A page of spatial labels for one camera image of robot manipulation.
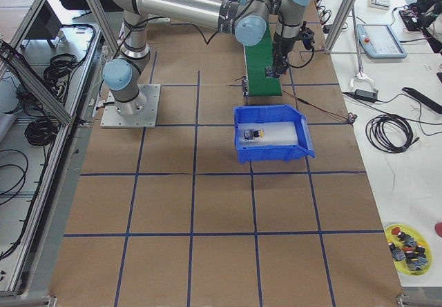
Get yellow push button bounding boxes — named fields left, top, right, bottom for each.
left=243, top=129, right=264, bottom=141

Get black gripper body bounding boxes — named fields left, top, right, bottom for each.
left=272, top=32, right=298, bottom=64

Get coiled black cable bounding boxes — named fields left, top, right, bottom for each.
left=365, top=113, right=421, bottom=155

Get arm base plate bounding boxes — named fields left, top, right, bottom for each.
left=101, top=84, right=161, bottom=128

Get red black conveyor wires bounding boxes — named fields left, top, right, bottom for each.
left=282, top=91, right=356, bottom=123

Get yellow plate of buttons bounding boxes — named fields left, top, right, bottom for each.
left=385, top=224, right=432, bottom=276

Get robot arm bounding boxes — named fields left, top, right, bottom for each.
left=113, top=0, right=314, bottom=97

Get green conveyor belt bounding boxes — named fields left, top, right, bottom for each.
left=242, top=28, right=282, bottom=97

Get blue bin right side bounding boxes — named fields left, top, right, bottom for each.
left=233, top=105, right=315, bottom=164

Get teach pendant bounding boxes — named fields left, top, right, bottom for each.
left=356, top=24, right=407, bottom=59

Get aluminium frame post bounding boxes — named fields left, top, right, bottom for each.
left=324, top=0, right=355, bottom=54

